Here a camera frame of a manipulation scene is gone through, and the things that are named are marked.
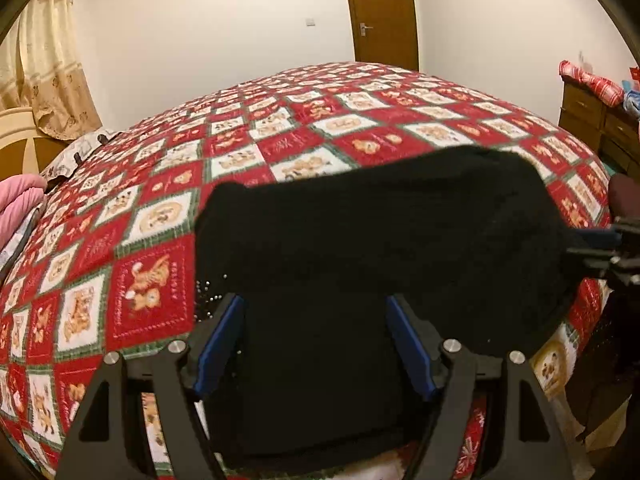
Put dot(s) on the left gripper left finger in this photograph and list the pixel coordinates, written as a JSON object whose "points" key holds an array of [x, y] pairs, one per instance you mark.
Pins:
{"points": [[108, 439]]}

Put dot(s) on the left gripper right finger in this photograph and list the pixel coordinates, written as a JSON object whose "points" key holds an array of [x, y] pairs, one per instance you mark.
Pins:
{"points": [[521, 439]]}

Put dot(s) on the black pants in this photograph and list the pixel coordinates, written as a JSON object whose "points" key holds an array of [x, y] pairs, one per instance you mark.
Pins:
{"points": [[469, 236]]}

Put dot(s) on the brown wooden dresser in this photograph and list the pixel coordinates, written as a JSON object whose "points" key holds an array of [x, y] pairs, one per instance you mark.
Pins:
{"points": [[608, 131]]}

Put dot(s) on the red plaid cloth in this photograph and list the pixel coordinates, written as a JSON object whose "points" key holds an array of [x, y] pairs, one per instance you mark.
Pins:
{"points": [[607, 91]]}

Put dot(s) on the red patchwork bear bedspread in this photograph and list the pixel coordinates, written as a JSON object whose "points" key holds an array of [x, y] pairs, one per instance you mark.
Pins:
{"points": [[107, 266]]}

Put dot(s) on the grey patterned folded quilt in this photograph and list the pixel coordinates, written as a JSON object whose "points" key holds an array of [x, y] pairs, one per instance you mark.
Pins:
{"points": [[18, 240]]}

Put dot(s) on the pink folded blanket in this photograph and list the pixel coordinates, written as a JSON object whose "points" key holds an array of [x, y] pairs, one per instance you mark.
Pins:
{"points": [[19, 196]]}

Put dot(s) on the grey patterned pillow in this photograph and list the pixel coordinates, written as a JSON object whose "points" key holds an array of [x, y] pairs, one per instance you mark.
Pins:
{"points": [[65, 164]]}

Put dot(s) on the cream wooden headboard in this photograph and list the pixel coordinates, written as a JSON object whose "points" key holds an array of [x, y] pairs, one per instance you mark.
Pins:
{"points": [[24, 149]]}

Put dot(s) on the brown wooden door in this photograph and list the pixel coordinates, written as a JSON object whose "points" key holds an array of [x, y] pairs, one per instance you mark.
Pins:
{"points": [[394, 39]]}

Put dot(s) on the beige patterned curtain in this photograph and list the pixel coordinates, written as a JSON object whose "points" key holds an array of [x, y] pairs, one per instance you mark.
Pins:
{"points": [[41, 69]]}

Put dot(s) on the silver door handle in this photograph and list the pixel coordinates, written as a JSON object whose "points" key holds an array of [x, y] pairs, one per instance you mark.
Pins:
{"points": [[364, 28]]}

